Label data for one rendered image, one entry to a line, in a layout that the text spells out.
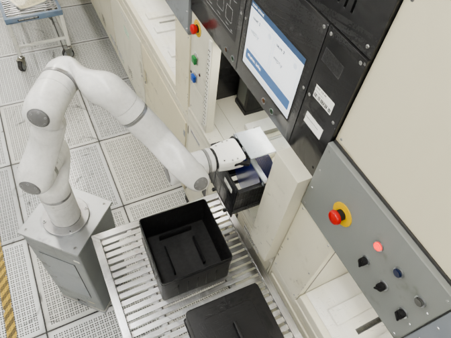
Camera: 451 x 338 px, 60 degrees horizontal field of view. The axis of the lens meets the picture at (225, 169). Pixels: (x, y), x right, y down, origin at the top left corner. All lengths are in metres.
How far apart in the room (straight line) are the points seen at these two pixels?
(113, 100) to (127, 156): 1.86
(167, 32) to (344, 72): 1.73
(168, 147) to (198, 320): 0.63
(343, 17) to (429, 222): 0.45
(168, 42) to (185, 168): 1.39
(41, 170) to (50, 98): 0.35
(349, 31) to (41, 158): 0.98
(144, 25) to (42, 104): 1.54
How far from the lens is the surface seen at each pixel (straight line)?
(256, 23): 1.20
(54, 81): 1.15
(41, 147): 1.33
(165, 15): 2.64
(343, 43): 0.91
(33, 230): 1.81
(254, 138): 1.36
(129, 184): 2.77
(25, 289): 2.56
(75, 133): 3.12
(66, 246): 1.73
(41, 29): 4.18
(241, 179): 1.54
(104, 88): 1.07
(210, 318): 1.46
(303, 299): 1.53
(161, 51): 2.36
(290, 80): 1.09
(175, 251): 1.65
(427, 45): 0.77
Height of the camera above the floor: 2.27
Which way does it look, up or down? 53 degrees down
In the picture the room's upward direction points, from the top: 9 degrees clockwise
